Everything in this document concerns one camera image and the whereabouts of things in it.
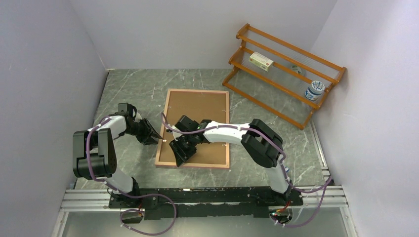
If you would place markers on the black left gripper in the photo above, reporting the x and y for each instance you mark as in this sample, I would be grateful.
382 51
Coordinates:
146 138

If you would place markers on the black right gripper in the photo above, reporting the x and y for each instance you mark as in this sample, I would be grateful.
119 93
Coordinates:
183 153

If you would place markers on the brown cardboard backing board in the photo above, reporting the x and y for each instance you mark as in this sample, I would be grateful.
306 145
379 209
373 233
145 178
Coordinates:
203 104

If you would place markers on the pink wooden photo frame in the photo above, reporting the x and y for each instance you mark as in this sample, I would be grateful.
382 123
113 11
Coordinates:
163 163

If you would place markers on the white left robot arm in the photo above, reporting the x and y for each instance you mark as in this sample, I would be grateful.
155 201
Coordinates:
94 155

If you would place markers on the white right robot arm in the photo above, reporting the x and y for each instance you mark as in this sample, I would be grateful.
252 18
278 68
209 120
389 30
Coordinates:
263 145

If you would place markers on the white green small box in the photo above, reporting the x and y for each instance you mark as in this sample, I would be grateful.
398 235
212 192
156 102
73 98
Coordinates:
260 61

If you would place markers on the orange wooden shelf rack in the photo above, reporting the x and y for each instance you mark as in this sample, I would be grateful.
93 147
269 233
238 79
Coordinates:
290 85

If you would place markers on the blue white round jar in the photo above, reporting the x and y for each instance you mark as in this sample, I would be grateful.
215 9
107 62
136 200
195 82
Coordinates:
315 90

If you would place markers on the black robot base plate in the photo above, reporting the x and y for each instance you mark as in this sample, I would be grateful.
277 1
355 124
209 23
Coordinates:
257 202

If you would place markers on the aluminium rail frame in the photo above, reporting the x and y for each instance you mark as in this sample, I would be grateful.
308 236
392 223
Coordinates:
86 213

